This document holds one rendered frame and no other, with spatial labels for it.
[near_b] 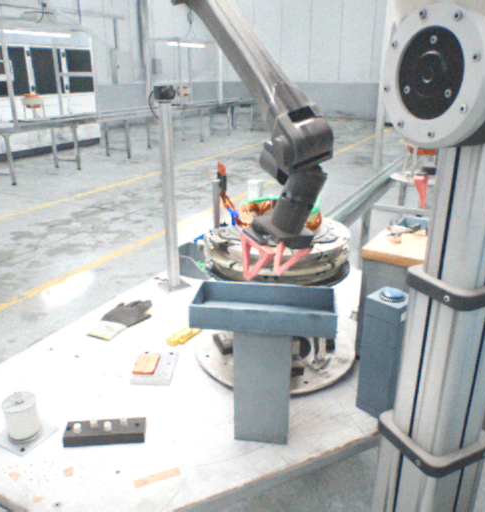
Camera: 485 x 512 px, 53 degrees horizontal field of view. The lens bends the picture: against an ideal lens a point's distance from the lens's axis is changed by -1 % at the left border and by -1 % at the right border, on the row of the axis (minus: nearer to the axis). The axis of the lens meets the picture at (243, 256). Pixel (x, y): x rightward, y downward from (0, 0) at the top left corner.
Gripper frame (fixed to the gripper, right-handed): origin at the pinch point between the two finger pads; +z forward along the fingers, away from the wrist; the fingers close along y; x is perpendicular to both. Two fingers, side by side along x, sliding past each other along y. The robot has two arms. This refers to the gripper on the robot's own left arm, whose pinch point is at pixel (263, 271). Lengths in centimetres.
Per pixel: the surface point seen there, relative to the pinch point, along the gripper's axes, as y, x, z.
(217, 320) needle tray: 7.1, 0.1, 8.9
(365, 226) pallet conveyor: -208, -75, 43
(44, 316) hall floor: -81, -181, 166
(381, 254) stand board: -34.5, 4.1, -3.2
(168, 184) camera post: -31, -62, 14
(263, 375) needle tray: -0.5, 8.7, 16.3
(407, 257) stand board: -35.4, 9.1, -5.6
